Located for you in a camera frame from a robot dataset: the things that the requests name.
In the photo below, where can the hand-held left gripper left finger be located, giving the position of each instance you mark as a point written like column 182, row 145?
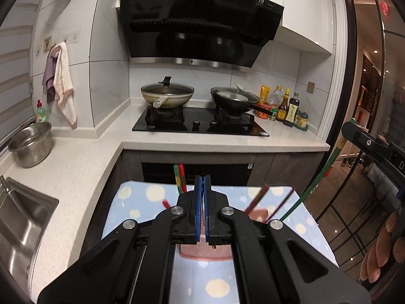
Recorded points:
column 198, row 202

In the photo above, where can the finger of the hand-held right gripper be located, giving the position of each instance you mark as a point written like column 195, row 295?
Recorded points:
column 360, row 136

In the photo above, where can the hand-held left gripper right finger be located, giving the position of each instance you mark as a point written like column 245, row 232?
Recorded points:
column 207, row 202

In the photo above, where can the green chopstick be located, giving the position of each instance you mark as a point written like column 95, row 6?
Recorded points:
column 303, row 196
column 176, row 180

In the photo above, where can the pink perforated utensil basket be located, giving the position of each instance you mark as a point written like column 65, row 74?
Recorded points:
column 202, row 253

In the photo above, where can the purple chopstick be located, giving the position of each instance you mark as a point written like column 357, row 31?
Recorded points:
column 281, row 204

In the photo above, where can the person's right hand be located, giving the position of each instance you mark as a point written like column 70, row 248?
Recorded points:
column 378, row 247

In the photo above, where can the built-in black oven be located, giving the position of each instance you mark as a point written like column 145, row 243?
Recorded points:
column 196, row 172

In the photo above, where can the blue patterned tablecloth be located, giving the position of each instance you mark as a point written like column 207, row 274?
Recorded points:
column 148, row 202

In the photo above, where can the small seasoning jars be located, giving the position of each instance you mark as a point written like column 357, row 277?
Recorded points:
column 302, row 122

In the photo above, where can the dark vinegar bottle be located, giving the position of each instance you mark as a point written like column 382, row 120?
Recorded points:
column 292, row 110

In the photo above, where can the black gas stove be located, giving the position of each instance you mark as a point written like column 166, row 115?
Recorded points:
column 199, row 123

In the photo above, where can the brown soy sauce bottle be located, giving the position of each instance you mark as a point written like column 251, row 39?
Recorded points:
column 282, row 109

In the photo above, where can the clear oil bottle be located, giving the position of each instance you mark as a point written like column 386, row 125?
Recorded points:
column 275, row 98

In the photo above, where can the red seasoning packet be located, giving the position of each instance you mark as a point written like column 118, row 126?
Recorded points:
column 262, row 110

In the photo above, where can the black wok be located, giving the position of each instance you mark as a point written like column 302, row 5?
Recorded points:
column 234, row 103

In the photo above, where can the yellow label bottle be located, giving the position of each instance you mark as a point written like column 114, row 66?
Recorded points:
column 265, row 95

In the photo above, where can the beige frying pan with lid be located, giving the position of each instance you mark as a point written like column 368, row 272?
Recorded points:
column 167, row 96

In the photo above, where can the stainless steel sink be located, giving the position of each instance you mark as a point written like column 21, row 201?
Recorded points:
column 22, row 221

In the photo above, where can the pink towel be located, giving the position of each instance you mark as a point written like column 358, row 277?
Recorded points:
column 65, row 85

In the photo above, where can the steel colander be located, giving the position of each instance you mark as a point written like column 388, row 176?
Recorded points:
column 30, row 145

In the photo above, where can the black range hood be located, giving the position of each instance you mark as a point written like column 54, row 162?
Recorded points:
column 196, row 22

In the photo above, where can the green dish soap bottle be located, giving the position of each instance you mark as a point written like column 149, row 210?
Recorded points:
column 41, row 114

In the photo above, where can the purple cloth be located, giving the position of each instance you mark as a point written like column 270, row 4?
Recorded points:
column 49, row 76

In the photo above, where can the wall outlet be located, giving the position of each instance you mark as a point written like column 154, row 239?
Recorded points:
column 311, row 87

